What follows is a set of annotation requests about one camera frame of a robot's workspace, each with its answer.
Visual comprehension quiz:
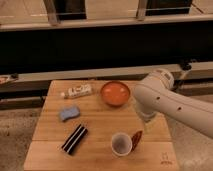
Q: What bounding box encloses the white ceramic cup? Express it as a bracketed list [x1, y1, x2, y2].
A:
[111, 132, 132, 157]

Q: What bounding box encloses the orange bowl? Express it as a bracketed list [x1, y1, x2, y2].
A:
[100, 81, 131, 107]

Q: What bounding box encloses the black striped box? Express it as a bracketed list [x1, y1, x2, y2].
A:
[61, 125, 88, 155]

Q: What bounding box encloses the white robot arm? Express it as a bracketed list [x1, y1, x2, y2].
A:
[132, 68, 213, 139]

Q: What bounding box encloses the wooden table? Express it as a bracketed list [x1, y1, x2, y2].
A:
[24, 80, 179, 171]

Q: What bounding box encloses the blue sponge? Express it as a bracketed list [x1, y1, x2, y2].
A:
[59, 106, 80, 121]

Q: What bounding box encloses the white tube with label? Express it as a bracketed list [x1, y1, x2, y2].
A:
[60, 84, 92, 99]

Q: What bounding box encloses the black clamp with cable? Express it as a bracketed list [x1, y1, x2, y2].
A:
[173, 59, 196, 92]

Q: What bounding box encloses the grey metal rail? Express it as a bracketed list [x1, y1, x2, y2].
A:
[0, 61, 213, 93]

